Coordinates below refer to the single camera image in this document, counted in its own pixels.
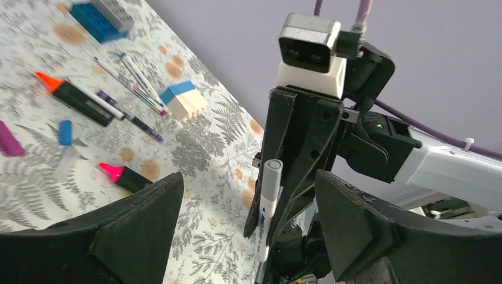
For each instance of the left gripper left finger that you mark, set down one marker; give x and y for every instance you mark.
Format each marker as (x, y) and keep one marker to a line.
(127, 241)

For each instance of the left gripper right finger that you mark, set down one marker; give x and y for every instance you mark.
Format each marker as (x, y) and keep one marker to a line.
(369, 240)

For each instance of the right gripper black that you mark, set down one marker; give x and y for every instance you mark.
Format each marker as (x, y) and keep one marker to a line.
(309, 143)

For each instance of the white grey marker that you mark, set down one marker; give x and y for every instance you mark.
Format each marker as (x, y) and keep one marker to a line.
(271, 178)

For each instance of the black highlighter pink cap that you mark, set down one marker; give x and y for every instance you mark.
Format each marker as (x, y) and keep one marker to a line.
(126, 177)

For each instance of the clear pen cap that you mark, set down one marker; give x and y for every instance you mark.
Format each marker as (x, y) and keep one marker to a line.
(69, 158)

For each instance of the purple pen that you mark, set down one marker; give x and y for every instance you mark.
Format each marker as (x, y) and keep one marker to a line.
(132, 118)

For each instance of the white black marker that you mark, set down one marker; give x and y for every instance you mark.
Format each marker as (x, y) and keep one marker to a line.
(119, 115)

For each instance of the blue cap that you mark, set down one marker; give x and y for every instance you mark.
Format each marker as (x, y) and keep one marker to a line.
(65, 133)

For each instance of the purple pen cap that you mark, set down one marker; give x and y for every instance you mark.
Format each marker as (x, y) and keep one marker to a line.
(10, 146)

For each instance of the black highlighter orange cap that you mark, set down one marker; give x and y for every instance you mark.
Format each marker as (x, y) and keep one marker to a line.
(76, 99)

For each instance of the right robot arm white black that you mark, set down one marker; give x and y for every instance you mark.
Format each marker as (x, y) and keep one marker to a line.
(417, 158)

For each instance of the white pink pen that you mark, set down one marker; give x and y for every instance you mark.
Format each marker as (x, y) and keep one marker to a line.
(131, 86)

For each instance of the white blue block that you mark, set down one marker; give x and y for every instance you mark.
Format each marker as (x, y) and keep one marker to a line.
(183, 100)

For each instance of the floral patterned table mat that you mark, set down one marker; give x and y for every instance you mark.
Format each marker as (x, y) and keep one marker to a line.
(213, 150)

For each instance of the blue box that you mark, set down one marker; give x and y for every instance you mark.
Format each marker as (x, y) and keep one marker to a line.
(104, 20)

